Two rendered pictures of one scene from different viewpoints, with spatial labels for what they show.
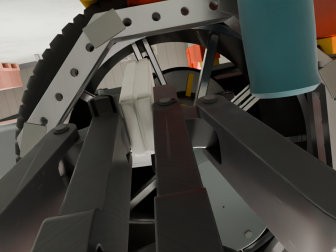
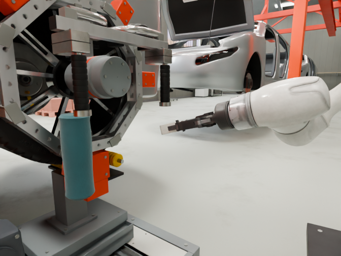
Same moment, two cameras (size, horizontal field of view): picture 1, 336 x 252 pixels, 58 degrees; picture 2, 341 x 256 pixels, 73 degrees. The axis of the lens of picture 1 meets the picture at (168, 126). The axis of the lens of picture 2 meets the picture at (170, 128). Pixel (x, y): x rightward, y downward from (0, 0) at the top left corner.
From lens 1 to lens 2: 64 cm
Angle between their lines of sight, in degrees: 61
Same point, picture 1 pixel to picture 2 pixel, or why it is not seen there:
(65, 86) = (128, 120)
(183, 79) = not seen: hidden behind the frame
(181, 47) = not seen: outside the picture
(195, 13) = not seen: hidden behind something
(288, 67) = (87, 126)
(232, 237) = (115, 63)
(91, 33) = (119, 138)
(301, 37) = (82, 137)
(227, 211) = (116, 74)
